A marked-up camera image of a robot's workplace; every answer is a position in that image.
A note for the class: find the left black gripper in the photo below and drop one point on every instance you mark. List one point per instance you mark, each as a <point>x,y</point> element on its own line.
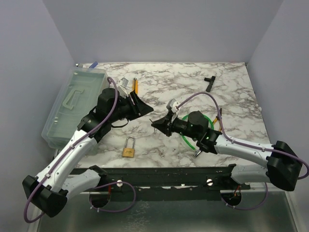
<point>140,108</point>

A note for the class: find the yellow handled pliers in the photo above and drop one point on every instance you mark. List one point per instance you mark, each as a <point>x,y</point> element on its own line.
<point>217,120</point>

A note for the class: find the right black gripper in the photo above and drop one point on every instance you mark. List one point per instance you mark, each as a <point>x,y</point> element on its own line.
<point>165,125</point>

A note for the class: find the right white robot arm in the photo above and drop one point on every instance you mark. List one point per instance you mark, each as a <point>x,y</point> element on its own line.
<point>276,164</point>

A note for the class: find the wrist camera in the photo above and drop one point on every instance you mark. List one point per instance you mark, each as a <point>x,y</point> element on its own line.
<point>173,106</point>
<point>122,84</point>

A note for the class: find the black T-shaped tool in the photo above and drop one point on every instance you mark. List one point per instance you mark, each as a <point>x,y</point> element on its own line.
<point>210,81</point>

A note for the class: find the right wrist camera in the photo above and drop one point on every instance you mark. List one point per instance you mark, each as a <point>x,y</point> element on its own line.
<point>173,106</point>

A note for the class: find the green cable lock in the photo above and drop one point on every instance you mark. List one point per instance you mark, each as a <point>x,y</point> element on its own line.
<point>185,139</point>

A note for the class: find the yellow utility knife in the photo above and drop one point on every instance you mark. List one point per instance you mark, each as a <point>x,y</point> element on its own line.
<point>135,85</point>

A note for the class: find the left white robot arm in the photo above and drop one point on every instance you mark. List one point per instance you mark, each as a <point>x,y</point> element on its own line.
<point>48,190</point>

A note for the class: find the clear plastic storage box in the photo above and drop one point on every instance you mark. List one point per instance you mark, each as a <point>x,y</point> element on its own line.
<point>77,96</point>

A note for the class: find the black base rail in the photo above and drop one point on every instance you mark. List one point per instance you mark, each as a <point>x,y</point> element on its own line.
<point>166,184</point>

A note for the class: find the blue pen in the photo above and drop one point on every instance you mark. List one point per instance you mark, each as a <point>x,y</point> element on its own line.
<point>93,65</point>

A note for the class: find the spare silver keys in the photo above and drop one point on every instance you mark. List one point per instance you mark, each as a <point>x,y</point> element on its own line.
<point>161,153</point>

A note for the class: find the brass padlock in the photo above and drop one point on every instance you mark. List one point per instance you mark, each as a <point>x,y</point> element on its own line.
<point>128,152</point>

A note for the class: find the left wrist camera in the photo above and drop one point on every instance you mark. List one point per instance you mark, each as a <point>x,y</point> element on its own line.
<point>122,84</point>

